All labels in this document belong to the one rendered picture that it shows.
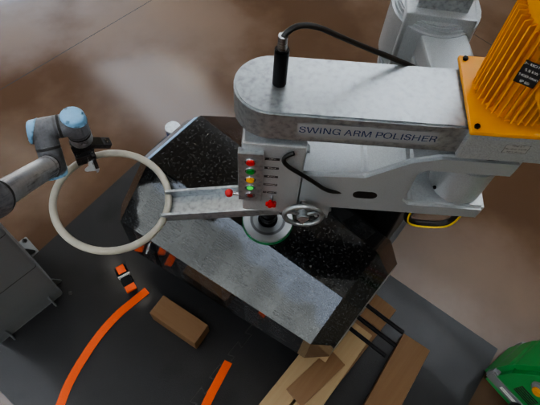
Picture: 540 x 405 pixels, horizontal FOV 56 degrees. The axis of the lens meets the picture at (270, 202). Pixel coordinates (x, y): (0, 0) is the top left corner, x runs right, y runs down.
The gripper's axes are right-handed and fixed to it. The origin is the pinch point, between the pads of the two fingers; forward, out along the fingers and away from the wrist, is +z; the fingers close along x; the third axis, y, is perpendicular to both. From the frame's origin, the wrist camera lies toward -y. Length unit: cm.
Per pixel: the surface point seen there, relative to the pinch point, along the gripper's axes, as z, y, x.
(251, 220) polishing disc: -3, -51, 53
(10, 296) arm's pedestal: 57, 60, 19
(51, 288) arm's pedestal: 77, 44, 14
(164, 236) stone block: 21.5, -16.9, 34.2
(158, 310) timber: 74, -4, 49
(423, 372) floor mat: 77, -120, 137
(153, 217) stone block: 18.5, -15.7, 24.5
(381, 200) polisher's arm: -45, -85, 81
